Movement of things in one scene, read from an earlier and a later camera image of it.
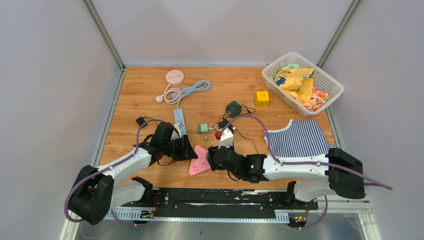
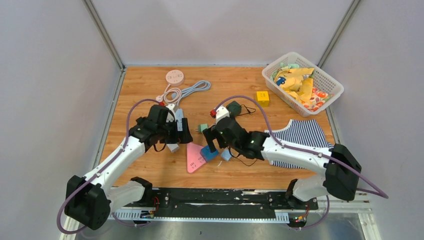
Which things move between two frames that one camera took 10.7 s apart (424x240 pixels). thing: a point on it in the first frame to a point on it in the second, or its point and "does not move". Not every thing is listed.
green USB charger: x=203 y=128 does not move
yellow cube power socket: x=262 y=99 does not move
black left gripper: x=186 y=152 to x=181 y=137
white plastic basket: x=322 y=81 does not move
